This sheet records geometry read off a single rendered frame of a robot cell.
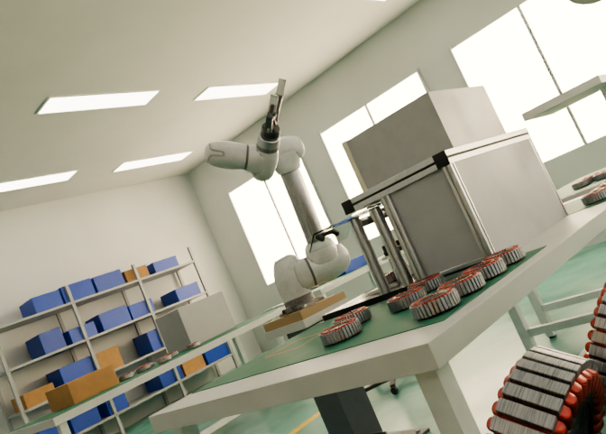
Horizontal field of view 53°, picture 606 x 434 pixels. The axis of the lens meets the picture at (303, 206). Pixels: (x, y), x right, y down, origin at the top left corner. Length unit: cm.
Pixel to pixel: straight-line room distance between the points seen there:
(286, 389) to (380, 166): 99
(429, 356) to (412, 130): 106
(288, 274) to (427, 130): 127
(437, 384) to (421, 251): 86
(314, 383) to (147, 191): 885
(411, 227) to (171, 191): 850
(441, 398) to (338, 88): 718
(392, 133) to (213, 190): 823
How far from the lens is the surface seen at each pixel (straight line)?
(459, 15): 732
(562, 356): 36
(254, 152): 241
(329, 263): 301
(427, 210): 194
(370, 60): 790
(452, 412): 120
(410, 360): 115
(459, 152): 194
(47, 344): 808
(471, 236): 189
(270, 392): 143
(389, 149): 209
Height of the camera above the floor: 95
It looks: 6 degrees up
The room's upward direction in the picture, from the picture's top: 24 degrees counter-clockwise
